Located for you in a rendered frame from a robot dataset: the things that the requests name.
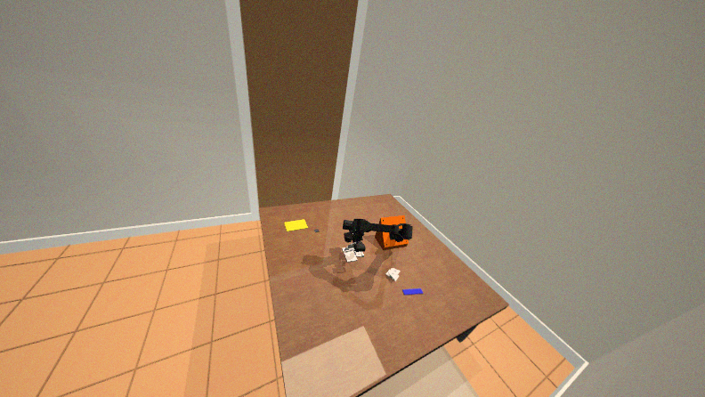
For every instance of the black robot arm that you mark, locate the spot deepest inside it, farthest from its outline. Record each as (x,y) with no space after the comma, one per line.
(361,225)

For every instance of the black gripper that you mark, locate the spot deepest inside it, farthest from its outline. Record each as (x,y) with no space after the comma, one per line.
(359,246)

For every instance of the yellow flat plate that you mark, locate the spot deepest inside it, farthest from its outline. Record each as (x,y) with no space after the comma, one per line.
(296,225)

